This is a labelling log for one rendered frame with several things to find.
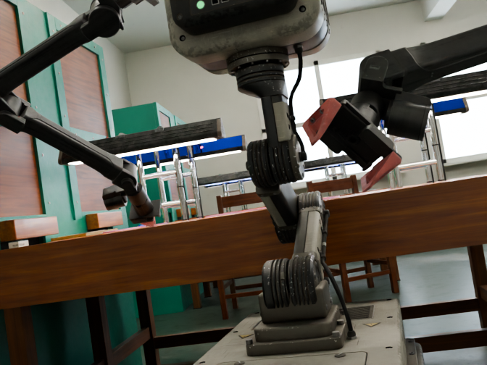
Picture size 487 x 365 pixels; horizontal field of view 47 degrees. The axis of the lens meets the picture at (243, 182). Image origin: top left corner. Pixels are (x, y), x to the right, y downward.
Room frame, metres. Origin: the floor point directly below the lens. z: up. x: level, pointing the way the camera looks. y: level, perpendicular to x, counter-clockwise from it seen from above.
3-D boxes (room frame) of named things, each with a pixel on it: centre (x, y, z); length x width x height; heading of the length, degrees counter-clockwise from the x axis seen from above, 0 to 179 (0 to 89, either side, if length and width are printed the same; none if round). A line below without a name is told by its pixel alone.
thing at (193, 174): (2.50, 0.27, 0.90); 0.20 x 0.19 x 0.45; 81
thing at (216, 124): (2.02, 0.35, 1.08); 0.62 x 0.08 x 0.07; 81
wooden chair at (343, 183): (4.23, -0.74, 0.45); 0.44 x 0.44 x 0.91; 15
